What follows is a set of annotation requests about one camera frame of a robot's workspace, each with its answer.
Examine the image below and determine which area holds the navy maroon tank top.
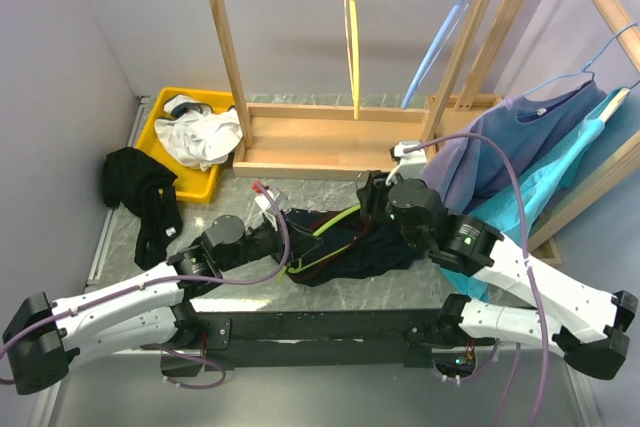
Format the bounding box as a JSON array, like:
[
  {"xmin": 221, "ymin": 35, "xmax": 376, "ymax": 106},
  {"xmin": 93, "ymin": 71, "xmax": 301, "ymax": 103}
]
[{"xmin": 279, "ymin": 206, "xmax": 421, "ymax": 288}]

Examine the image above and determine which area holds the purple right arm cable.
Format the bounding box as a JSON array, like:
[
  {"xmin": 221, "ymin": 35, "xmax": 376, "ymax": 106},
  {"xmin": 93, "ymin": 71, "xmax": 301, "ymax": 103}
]
[{"xmin": 409, "ymin": 131, "xmax": 548, "ymax": 427}]

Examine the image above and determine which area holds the yellow hanger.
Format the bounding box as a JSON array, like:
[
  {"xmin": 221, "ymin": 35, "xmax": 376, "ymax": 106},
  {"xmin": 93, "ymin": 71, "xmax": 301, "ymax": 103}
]
[{"xmin": 343, "ymin": 0, "xmax": 361, "ymax": 120}]

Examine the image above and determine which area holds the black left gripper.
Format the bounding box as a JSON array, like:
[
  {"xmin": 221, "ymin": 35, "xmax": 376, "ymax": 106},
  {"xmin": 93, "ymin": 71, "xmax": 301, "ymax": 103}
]
[{"xmin": 219, "ymin": 209, "xmax": 323, "ymax": 272}]

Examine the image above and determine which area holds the purple t-shirt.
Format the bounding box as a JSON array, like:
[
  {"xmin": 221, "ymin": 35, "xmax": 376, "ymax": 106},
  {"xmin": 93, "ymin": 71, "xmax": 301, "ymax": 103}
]
[{"xmin": 422, "ymin": 81, "xmax": 606, "ymax": 213}]

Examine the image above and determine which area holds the black base bar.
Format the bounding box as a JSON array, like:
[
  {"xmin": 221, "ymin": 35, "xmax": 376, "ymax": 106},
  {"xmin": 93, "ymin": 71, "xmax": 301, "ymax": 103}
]
[{"xmin": 163, "ymin": 309, "xmax": 471, "ymax": 370}]

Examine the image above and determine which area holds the wooden hanger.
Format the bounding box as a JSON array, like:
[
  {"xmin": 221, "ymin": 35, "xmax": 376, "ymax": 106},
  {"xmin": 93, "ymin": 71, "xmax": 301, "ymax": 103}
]
[{"xmin": 598, "ymin": 80, "xmax": 640, "ymax": 123}]

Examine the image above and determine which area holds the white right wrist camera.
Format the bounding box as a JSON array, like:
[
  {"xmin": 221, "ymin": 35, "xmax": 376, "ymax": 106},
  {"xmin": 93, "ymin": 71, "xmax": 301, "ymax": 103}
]
[{"xmin": 385, "ymin": 141, "xmax": 428, "ymax": 186}]

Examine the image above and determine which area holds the wooden clothes rack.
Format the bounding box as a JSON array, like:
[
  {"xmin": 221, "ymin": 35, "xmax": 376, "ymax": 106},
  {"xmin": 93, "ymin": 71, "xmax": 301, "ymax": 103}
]
[
  {"xmin": 209, "ymin": 0, "xmax": 490, "ymax": 180},
  {"xmin": 424, "ymin": 0, "xmax": 640, "ymax": 273}
]

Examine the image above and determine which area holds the white garment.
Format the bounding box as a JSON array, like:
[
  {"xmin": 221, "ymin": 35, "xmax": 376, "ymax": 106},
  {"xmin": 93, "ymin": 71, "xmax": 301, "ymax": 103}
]
[{"xmin": 154, "ymin": 94, "xmax": 243, "ymax": 171}]

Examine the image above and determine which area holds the green hanger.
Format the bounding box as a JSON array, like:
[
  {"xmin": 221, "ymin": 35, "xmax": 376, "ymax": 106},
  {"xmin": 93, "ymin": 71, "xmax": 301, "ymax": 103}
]
[{"xmin": 278, "ymin": 205, "xmax": 374, "ymax": 287}]

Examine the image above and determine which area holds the turquoise t-shirt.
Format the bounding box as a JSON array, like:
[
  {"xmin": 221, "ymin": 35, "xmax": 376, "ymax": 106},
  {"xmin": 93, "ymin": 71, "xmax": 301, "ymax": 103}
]
[{"xmin": 439, "ymin": 86, "xmax": 632, "ymax": 301}]

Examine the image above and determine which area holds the light blue hanger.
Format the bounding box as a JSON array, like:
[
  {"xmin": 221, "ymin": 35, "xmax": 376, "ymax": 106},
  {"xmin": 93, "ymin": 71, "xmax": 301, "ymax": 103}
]
[{"xmin": 400, "ymin": 0, "xmax": 472, "ymax": 110}]

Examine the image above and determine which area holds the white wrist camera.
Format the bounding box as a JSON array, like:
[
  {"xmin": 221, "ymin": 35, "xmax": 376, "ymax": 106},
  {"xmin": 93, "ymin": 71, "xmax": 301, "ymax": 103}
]
[
  {"xmin": 252, "ymin": 180, "xmax": 289, "ymax": 229},
  {"xmin": 385, "ymin": 141, "xmax": 428, "ymax": 186}
]

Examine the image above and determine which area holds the aluminium rail frame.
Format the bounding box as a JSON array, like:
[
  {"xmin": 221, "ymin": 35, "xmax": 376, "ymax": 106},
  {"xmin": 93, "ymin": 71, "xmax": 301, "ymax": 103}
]
[{"xmin": 28, "ymin": 95, "xmax": 156, "ymax": 427}]

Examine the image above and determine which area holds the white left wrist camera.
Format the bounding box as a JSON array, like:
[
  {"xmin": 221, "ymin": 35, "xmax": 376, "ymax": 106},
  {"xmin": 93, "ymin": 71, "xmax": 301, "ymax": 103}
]
[{"xmin": 252, "ymin": 180, "xmax": 289, "ymax": 229}]

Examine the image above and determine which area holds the black garment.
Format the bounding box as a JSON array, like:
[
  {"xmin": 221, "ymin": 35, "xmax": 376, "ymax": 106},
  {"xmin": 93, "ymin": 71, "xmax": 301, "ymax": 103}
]
[{"xmin": 100, "ymin": 147, "xmax": 183, "ymax": 270}]

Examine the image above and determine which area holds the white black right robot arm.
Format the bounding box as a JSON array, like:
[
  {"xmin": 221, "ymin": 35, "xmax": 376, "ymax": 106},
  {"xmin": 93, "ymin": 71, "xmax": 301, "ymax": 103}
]
[{"xmin": 356, "ymin": 171, "xmax": 638, "ymax": 380}]

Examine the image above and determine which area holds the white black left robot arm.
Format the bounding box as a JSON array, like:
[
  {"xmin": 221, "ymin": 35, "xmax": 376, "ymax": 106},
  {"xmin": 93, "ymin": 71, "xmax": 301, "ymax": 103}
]
[{"xmin": 1, "ymin": 215, "xmax": 322, "ymax": 395}]

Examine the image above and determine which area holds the blue wire hanger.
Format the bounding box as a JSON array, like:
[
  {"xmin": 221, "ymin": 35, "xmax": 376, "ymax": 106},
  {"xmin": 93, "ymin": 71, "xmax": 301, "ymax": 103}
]
[{"xmin": 514, "ymin": 21, "xmax": 639, "ymax": 96}]

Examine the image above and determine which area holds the yellow plastic bin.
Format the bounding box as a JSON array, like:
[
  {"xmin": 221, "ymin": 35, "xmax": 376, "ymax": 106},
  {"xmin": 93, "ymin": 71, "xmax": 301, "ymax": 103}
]
[{"xmin": 135, "ymin": 87, "xmax": 234, "ymax": 204}]

